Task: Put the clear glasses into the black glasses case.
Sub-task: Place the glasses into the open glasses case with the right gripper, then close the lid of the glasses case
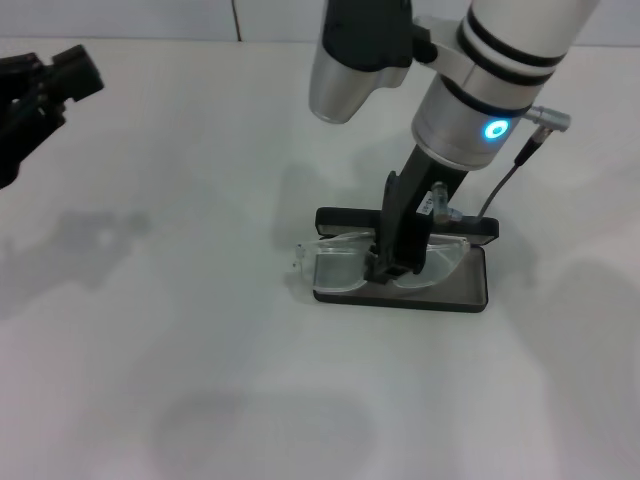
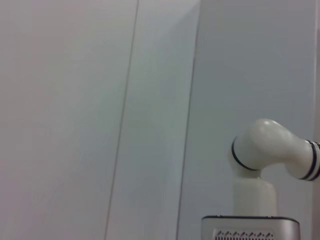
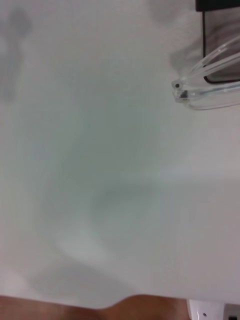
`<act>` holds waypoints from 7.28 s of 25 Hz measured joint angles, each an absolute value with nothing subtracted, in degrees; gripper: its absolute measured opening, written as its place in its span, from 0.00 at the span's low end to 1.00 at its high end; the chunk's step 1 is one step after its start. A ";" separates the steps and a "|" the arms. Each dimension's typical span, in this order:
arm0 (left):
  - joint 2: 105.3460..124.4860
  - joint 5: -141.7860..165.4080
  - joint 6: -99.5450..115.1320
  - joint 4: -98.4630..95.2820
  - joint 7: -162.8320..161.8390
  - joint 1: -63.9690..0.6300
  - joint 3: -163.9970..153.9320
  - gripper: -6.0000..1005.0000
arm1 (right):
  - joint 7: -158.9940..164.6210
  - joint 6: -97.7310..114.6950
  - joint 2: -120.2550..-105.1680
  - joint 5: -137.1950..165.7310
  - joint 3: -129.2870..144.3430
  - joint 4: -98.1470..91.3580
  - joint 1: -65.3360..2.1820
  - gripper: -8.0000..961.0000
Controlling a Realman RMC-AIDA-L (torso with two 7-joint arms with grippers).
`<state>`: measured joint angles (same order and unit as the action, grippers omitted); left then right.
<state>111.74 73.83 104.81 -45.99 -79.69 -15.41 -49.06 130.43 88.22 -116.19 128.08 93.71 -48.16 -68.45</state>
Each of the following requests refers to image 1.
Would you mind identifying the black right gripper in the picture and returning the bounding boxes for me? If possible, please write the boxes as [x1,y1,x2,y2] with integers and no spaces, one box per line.
[363,144,470,286]

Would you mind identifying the grey right wrist cable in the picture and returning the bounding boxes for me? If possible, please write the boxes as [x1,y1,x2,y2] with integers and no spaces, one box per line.
[462,103,572,224]

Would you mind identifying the clear transparent glasses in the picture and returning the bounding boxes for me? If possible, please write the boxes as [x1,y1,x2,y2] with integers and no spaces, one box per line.
[284,230,471,296]

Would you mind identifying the translucent silver connector post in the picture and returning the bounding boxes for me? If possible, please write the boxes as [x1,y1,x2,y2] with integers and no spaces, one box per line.
[431,181,465,225]

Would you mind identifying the right camera mount bracket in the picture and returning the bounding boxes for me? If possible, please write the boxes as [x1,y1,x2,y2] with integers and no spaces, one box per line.
[412,14,476,81]

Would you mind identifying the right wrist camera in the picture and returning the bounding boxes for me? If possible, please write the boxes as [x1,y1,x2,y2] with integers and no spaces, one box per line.
[307,0,415,125]

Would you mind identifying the black glasses case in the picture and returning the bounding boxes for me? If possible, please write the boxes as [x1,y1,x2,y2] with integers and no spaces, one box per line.
[313,206,500,315]

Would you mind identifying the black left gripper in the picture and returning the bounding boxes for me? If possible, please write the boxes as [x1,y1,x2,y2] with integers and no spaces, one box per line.
[0,44,106,190]

